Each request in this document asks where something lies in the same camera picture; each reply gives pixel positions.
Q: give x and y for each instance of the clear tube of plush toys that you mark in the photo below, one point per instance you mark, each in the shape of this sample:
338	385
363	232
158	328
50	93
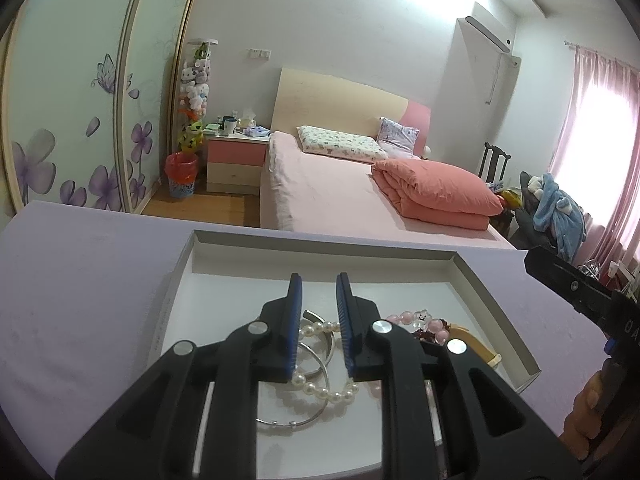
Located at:
196	95

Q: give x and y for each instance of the curtain rod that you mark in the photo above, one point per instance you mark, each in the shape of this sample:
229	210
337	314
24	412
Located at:
600	52

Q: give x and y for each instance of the lilac patterned pillow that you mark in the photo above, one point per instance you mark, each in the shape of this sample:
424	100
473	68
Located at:
397	136

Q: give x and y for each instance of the floral sliding door wardrobe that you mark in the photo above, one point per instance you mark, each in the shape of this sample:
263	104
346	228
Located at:
75	85

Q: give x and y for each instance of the wide silver cuff bangle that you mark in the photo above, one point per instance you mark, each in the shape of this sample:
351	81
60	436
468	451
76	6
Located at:
330	355

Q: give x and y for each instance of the tissue box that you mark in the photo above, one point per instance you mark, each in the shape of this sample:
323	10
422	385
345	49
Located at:
248	120

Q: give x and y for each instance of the dark and white mug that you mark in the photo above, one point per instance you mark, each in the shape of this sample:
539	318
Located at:
229	126

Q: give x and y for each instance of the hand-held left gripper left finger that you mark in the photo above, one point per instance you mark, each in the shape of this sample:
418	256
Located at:
294	330

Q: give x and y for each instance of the colourful toys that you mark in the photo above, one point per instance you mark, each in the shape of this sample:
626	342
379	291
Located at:
509	196

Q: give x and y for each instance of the light blue cloth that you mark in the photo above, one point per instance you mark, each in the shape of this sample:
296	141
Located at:
257	132

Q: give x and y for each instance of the white wall switch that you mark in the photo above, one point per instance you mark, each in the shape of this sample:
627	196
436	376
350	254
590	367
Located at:
259	52

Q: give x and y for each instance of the person's right hand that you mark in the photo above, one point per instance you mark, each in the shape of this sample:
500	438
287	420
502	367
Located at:
582	410

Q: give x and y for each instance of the dark wooden chair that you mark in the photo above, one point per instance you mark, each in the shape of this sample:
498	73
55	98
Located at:
492	160

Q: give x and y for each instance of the red and blue waste basket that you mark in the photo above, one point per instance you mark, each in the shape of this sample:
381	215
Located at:
181	176

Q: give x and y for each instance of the grey cardboard tray box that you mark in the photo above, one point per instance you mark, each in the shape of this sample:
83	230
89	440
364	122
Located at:
390	280

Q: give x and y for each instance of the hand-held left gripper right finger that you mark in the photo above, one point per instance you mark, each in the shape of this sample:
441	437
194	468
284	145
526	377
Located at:
346	330

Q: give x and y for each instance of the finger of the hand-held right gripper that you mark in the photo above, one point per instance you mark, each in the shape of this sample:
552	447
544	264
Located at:
565	280

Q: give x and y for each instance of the pink curtain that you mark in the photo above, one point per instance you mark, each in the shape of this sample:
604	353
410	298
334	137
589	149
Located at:
585	125

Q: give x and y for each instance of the blue plush garment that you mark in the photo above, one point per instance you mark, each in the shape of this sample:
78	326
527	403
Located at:
560	215

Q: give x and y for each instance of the salmon folded duvet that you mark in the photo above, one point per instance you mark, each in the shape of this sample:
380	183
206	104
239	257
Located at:
435	190

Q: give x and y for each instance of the white patterned pillow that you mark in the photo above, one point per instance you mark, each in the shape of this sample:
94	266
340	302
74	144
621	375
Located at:
340	142

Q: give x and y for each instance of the thin silver bangle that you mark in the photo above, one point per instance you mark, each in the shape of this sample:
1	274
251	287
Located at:
280	425

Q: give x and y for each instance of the pink bed with wooden headboard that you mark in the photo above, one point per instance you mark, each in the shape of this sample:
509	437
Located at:
320	185

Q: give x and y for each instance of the pink and wood nightstand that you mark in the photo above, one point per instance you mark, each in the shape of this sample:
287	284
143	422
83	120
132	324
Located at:
235	165

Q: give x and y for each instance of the white air conditioner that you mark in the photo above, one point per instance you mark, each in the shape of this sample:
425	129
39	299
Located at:
487	27

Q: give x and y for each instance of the white air conditioner pipe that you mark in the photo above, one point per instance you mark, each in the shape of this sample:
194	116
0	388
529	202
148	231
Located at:
512	62

